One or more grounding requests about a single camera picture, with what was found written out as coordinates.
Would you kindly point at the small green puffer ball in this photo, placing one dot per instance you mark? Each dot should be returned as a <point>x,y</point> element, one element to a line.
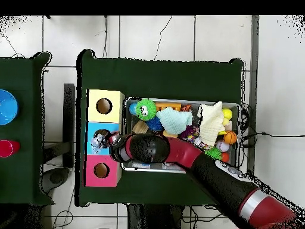
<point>214,153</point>

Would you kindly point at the bottle with blue label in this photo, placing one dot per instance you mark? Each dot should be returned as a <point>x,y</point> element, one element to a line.
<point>99,142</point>

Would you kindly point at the shallow clear mesh bin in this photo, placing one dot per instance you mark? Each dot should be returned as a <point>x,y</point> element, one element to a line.
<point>147,167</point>

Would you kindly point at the yellow ball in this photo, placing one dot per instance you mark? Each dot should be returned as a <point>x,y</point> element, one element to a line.
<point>228,114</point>

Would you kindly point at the blue bowl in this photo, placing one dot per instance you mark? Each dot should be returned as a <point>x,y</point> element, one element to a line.
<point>7,107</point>

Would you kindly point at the wooden box with three holes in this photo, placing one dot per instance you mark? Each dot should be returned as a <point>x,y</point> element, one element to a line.
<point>112,114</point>

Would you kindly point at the dark green side table cloth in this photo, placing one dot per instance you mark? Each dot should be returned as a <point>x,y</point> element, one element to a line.
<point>21,133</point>

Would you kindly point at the wavy wooden block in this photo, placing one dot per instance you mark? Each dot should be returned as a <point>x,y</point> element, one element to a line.
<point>140,128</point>

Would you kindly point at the small orange basketball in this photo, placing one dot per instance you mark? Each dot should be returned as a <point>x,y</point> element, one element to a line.
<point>230,137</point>

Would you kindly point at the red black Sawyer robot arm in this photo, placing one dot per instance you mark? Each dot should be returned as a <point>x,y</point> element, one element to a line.
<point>185,152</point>

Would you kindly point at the grey rounded base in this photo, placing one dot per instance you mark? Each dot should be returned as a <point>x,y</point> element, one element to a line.
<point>56,179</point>

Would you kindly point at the blue puffer ball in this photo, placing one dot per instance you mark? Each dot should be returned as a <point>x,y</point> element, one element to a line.
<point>155,124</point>

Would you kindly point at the orange toy brick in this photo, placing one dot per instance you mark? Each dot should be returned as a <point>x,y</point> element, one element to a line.
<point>166,105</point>

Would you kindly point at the cream waffle cloth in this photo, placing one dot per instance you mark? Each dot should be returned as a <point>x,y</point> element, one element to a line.
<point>210,121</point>

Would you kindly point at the light blue waffle cloth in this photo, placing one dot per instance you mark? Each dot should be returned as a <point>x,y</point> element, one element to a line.
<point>175,120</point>

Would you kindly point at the blue globe ball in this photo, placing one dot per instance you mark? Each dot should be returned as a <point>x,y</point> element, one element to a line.
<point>131,108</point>

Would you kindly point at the red toy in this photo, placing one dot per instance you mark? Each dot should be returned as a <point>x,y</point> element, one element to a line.
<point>8,148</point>

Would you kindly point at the white baseball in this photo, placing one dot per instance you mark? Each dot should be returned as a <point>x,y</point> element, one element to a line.
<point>222,146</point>

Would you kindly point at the black robot stand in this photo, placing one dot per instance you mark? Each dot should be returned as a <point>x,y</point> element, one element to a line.
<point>152,217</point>

